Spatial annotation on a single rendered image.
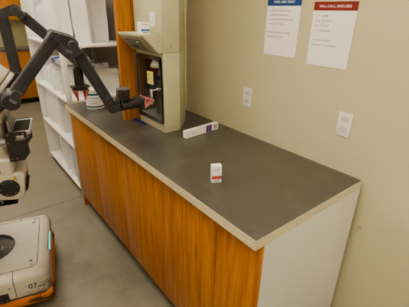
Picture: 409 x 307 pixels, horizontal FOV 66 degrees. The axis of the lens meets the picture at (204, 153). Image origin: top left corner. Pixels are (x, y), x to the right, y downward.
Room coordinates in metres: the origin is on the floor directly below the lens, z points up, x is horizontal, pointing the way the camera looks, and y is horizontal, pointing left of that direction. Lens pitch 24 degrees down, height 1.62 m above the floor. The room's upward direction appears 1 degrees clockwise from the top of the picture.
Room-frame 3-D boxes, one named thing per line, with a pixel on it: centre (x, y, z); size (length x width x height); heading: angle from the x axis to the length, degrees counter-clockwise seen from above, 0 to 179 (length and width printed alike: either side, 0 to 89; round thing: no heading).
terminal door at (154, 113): (1.94, 0.35, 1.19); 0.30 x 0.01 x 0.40; 39
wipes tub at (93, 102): (2.36, 0.85, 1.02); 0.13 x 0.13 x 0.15
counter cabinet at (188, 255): (1.85, 0.18, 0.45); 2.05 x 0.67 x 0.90; 39
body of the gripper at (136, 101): (1.76, 0.40, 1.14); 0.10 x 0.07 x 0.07; 39
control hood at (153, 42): (1.91, 0.39, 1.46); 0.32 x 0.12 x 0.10; 39
